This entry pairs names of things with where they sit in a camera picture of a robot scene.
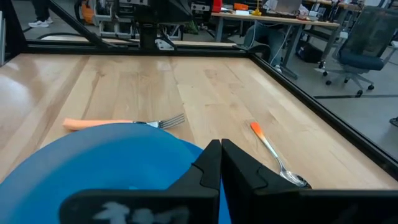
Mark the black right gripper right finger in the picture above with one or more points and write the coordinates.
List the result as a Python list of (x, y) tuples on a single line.
[(245, 186)]

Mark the wooden desk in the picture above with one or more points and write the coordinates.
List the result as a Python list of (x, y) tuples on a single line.
[(273, 20)]

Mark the black table frame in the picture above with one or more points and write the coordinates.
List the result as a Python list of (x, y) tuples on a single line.
[(311, 102)]

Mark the black office chair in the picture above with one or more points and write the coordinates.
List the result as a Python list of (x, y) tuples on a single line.
[(363, 46)]

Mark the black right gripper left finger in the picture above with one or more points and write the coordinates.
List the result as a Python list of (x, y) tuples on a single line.
[(199, 186)]

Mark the blue plate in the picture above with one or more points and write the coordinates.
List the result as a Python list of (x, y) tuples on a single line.
[(191, 149)]

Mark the person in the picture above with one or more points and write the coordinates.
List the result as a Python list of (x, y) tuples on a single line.
[(264, 37), (40, 12)]

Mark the light blue bowl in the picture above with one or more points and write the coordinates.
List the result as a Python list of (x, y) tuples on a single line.
[(93, 161)]

